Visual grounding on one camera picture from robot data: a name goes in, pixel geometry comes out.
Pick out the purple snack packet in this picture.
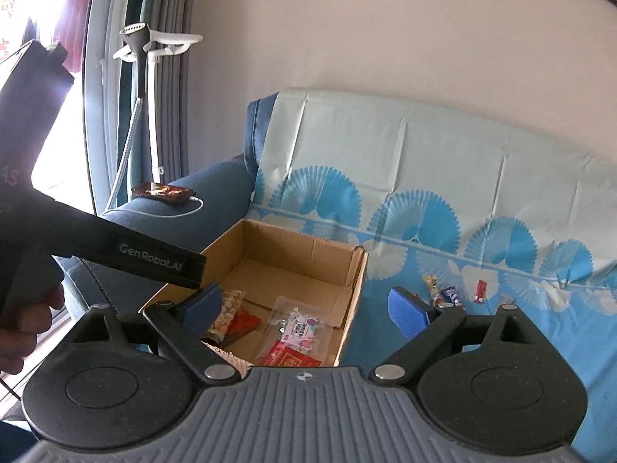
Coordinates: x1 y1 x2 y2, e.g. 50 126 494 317
440 286 464 308

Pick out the yellow snack stick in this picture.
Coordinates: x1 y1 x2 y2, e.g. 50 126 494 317
423 275 442 306

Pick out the clear bag of snacks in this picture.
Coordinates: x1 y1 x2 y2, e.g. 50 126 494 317
203 289 261 346

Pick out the red stick packet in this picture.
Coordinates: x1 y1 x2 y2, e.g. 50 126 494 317
474 280 487 304

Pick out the red snack packet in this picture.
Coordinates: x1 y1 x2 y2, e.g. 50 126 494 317
260 341 321 368

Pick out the person's left hand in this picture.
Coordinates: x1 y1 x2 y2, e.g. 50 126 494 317
0 284 65 375

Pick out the cardboard box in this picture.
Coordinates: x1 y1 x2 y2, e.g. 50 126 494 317
139 218 369 377

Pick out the blue white sofa cover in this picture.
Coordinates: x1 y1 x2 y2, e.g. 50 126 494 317
249 90 616 462

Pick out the clear pink snack bag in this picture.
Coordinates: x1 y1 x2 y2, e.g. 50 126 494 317
255 297 340 367

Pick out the smartphone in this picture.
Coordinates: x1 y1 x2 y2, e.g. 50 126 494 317
132 182 197 205

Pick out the white floor stand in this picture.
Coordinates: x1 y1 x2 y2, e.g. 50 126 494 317
103 22 204 212

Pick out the grey curtain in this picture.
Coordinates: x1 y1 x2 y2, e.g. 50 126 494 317
82 0 194 212

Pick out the white charging cable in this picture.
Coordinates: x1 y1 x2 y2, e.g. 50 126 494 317
102 194 206 219

